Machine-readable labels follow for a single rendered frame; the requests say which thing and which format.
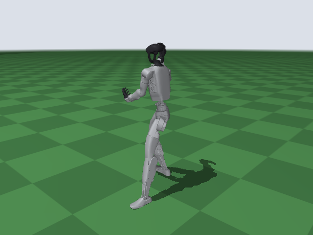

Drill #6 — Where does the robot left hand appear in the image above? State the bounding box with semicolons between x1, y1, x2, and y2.
122;87;131;98

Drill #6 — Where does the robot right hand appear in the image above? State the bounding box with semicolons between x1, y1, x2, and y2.
157;43;166;63

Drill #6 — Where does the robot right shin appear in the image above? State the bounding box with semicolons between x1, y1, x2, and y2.
154;142;167;170

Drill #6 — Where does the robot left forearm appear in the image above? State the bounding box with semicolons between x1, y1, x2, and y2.
125;90;140;102

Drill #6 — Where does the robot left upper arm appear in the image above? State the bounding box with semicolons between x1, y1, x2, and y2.
138;68;155;97

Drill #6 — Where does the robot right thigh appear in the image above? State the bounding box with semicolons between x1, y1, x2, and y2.
149;113;156;129

